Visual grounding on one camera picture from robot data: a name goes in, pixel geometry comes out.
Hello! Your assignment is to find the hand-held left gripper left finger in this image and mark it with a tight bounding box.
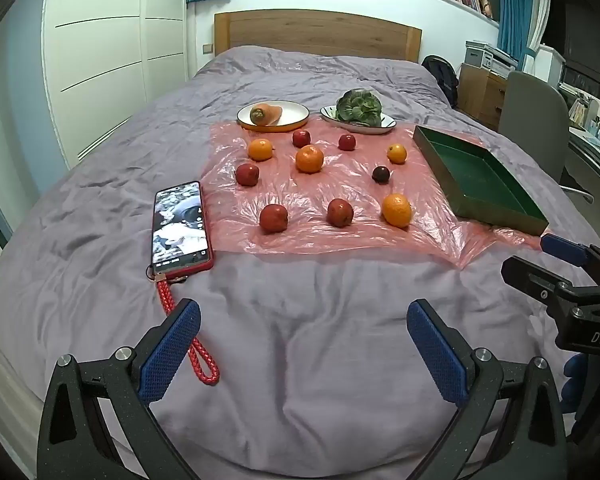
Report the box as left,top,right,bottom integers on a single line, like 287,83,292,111
36,298,202,480

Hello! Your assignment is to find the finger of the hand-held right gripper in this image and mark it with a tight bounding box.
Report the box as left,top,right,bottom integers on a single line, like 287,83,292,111
501,256,588,311
540,233,600,286

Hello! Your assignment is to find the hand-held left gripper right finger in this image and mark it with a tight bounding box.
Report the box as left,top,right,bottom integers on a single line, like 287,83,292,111
406,298,568,480

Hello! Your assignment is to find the green rectangular tray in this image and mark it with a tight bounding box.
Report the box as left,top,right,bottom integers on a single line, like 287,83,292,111
412,125,551,237

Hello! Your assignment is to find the person's right hand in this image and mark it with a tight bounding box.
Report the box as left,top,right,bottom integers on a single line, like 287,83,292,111
563,352,590,415

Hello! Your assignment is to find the white desk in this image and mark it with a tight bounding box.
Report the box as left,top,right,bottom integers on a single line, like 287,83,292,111
560,125,600,201

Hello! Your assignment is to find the red-cased smartphone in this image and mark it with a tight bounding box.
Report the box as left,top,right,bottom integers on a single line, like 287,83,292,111
150,181,215,281

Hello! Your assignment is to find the grey office chair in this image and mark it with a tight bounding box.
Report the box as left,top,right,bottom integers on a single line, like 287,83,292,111
497,71,596,206

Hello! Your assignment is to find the wooden drawer cabinet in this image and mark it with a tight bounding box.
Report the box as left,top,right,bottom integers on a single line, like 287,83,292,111
457,62,511,131

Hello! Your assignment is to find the pink plastic sheet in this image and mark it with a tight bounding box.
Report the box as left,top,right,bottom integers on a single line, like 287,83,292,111
200,121,548,270

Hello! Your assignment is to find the grey printer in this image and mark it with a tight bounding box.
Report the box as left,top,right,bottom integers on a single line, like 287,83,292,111
464,41,520,72

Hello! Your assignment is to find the black backpack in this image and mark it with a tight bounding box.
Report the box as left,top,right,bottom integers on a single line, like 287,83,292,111
421,55,460,108

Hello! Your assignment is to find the white patterned plate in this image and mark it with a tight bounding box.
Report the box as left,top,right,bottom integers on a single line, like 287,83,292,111
320,104,397,135

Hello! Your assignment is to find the long blue curtain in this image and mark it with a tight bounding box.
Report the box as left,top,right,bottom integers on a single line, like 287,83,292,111
496,0,536,68

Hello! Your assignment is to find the green bok choy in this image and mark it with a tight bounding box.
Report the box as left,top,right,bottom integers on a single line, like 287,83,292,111
335,89,384,126

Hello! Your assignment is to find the carrot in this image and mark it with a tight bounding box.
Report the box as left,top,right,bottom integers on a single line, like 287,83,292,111
250,103,284,126

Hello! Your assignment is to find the orange-rimmed white plate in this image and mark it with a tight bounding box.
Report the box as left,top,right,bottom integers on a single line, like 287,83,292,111
237,101,310,134

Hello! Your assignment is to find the white wardrobe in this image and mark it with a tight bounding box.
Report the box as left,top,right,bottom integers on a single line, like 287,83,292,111
41,0,188,171

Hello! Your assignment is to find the wooden headboard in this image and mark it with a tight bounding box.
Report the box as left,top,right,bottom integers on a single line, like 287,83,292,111
214,10,423,65

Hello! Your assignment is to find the red braided phone strap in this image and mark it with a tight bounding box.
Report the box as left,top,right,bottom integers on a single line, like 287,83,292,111
150,272,221,387

